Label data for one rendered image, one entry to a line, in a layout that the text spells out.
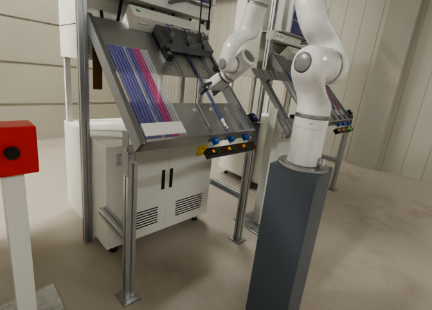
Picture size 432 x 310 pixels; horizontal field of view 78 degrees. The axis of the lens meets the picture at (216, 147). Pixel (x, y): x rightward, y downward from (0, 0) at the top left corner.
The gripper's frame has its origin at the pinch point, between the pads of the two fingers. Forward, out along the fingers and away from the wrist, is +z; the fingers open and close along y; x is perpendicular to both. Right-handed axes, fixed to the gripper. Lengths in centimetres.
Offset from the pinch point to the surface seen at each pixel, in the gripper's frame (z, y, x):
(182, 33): 1.2, 1.1, -38.0
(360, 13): -28, -295, -111
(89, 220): 72, 51, 41
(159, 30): 1.0, 17.1, -36.3
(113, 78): 1.0, 49.0, -5.6
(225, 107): -0.7, -8.7, 9.5
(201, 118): -1.7, 12.2, 15.4
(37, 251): 86, 74, 48
